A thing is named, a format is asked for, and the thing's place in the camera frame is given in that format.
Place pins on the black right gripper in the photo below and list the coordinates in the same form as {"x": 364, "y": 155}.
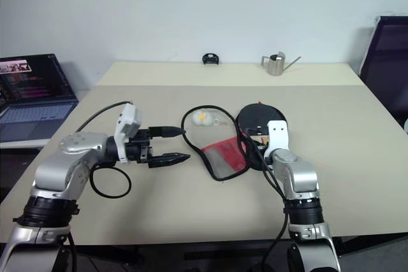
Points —
{"x": 258, "y": 132}

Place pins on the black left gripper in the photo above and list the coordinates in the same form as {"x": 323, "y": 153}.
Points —
{"x": 140, "y": 152}

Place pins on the black red mesh paddle case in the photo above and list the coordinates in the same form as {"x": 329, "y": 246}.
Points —
{"x": 223, "y": 157}

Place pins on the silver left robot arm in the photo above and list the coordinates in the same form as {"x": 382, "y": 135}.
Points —
{"x": 73, "y": 144}

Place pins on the silver metal watering can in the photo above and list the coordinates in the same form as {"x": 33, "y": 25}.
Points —
{"x": 276, "y": 66}

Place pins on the small black clip object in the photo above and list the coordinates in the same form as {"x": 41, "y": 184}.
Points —
{"x": 210, "y": 59}

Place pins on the open dark laptop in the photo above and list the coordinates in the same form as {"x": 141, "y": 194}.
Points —
{"x": 35, "y": 112}

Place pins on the white side table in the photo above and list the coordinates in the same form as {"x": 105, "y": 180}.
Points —
{"x": 19, "y": 144}

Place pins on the small white edge object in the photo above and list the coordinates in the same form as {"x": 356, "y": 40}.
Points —
{"x": 406, "y": 126}

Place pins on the black office chair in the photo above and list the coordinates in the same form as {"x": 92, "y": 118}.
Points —
{"x": 389, "y": 61}

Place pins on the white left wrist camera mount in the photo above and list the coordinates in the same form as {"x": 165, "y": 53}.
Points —
{"x": 127, "y": 119}

